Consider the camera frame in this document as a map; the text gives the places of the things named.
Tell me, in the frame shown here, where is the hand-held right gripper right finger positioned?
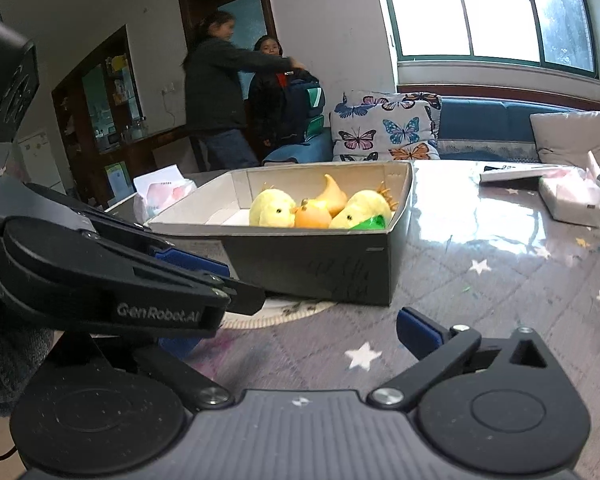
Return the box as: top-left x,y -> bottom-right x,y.
369,306 -> 561,407

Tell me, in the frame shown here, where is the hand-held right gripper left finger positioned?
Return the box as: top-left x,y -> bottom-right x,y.
97,335 -> 236,407

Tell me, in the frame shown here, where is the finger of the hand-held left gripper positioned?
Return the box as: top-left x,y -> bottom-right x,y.
82,230 -> 267,317
147,245 -> 231,281

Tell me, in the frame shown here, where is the grey cardboard box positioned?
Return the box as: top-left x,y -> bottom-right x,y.
145,160 -> 414,307

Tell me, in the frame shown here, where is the yellow plush chick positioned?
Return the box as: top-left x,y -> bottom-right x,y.
329,183 -> 400,231
249,184 -> 297,227

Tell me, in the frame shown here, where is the orange rubber duck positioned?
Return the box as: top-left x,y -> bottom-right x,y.
294,174 -> 349,229

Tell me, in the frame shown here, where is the green toy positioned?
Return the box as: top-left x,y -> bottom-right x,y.
350,213 -> 387,232

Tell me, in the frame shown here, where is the person's left hand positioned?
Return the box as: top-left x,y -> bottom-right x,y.
0,327 -> 56,417

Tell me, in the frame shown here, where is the pink white tissue pack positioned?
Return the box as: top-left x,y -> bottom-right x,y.
537,152 -> 600,227
132,164 -> 199,223

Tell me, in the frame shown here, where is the grey star print tablecloth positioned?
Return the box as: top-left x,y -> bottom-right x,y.
105,160 -> 600,480

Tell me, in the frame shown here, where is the pale green carton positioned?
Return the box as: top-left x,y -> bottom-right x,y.
105,161 -> 133,206

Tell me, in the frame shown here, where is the white cabinet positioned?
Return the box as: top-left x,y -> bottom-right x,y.
17,130 -> 63,193

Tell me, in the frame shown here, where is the glass jar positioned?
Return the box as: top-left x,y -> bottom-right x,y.
122,117 -> 148,143

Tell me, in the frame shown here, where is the dark wooden shelf cabinet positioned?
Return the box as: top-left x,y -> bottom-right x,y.
52,25 -> 146,206

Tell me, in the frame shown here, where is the dark blue backpack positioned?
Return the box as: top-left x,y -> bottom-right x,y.
275,70 -> 327,143

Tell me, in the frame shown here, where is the white flat remote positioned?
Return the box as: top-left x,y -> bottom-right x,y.
480,162 -> 551,184

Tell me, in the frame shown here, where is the butterfly print pillow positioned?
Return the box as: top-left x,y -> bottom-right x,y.
330,91 -> 443,162

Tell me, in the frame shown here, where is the blue sofa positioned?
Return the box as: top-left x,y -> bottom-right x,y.
262,95 -> 600,183

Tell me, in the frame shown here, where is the grey pillow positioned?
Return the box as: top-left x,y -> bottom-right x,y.
530,110 -> 600,182

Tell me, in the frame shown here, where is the brown wooden door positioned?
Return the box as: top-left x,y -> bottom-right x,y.
177,0 -> 281,126

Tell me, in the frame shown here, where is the green framed window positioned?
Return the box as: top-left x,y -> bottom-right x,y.
377,0 -> 600,78

